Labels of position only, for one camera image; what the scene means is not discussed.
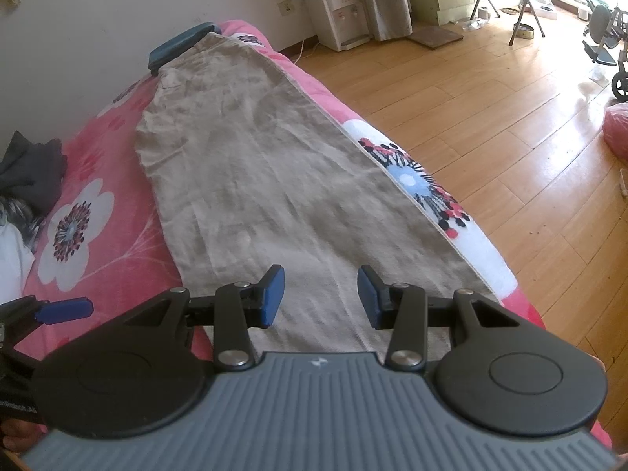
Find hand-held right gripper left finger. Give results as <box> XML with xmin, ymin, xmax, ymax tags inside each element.
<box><xmin>122</xmin><ymin>264</ymin><xmax>286</xmax><ymax>372</ymax></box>

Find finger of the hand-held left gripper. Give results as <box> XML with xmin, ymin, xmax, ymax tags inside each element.
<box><xmin>20</xmin><ymin>296</ymin><xmax>95</xmax><ymax>325</ymax></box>

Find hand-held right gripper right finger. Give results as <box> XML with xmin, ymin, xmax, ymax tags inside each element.
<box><xmin>357</xmin><ymin>264</ymin><xmax>521</xmax><ymax>372</ymax></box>

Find beige pants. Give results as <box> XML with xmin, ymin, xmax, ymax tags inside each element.
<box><xmin>133</xmin><ymin>32</ymin><xmax>501</xmax><ymax>369</ymax></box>

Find person's left hand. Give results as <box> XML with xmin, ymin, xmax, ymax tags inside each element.
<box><xmin>0</xmin><ymin>414</ymin><xmax>45</xmax><ymax>455</ymax></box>

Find plaid cloth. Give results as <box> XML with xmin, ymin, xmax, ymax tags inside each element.
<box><xmin>0</xmin><ymin>196</ymin><xmax>47</xmax><ymax>251</ymax></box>

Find dark grey cloth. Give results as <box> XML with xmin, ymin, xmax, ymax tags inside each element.
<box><xmin>0</xmin><ymin>130</ymin><xmax>68</xmax><ymax>217</ymax></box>

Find pink floral blanket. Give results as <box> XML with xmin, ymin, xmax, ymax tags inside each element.
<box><xmin>22</xmin><ymin>20</ymin><xmax>614</xmax><ymax>457</ymax></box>

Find folded blue jeans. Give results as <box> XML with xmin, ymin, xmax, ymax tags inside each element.
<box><xmin>147</xmin><ymin>22</ymin><xmax>226</xmax><ymax>77</ymax></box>

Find brown floor mat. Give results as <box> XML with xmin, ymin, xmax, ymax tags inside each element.
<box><xmin>405</xmin><ymin>24</ymin><xmax>464</xmax><ymax>51</ymax></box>

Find white water dispenser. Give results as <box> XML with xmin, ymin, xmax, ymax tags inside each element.
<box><xmin>303</xmin><ymin>0</ymin><xmax>372</xmax><ymax>52</ymax></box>

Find pink plastic bag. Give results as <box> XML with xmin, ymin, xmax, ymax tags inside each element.
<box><xmin>602</xmin><ymin>103</ymin><xmax>628</xmax><ymax>159</ymax></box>

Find black wheelchair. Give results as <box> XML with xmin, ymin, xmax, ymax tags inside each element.
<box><xmin>583</xmin><ymin>2</ymin><xmax>628</xmax><ymax>104</ymax></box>

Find white cable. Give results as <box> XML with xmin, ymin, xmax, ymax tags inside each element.
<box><xmin>282</xmin><ymin>39</ymin><xmax>319</xmax><ymax>62</ymax></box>

